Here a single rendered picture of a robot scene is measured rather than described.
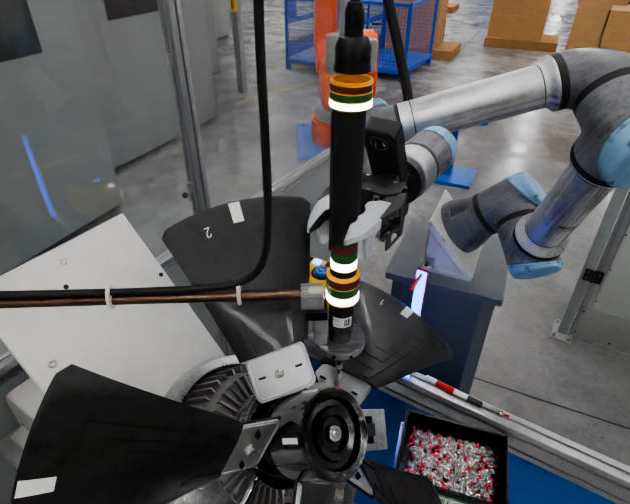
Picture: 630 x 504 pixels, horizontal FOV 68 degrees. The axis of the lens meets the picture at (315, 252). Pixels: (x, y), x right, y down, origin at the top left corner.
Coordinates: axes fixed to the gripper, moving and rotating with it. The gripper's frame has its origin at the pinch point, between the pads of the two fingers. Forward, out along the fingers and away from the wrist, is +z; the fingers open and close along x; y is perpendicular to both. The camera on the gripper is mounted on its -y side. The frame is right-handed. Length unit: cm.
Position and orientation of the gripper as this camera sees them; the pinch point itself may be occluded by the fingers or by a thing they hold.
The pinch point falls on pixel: (332, 226)
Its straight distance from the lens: 53.4
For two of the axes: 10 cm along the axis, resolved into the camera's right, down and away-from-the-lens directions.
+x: -8.4, -3.1, 4.4
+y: -0.1, 8.2, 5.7
